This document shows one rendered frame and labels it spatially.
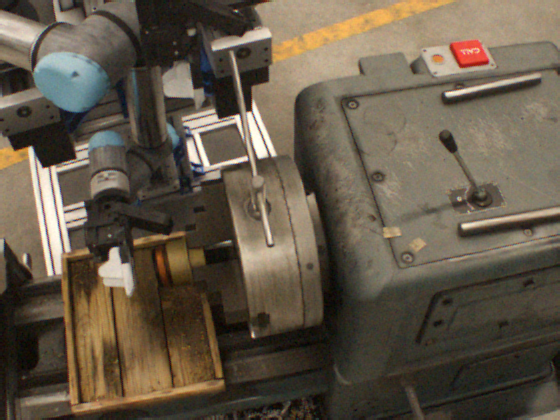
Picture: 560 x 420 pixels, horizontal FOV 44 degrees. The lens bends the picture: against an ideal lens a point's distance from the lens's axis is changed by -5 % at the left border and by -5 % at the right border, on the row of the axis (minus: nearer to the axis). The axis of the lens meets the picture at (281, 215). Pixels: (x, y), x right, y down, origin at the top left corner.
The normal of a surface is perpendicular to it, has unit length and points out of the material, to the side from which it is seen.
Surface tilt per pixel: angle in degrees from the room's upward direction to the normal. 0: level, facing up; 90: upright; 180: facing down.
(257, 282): 50
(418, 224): 0
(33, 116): 90
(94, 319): 0
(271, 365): 0
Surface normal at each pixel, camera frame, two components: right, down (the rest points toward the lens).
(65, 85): -0.40, 0.77
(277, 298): 0.18, 0.50
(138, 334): -0.01, -0.54
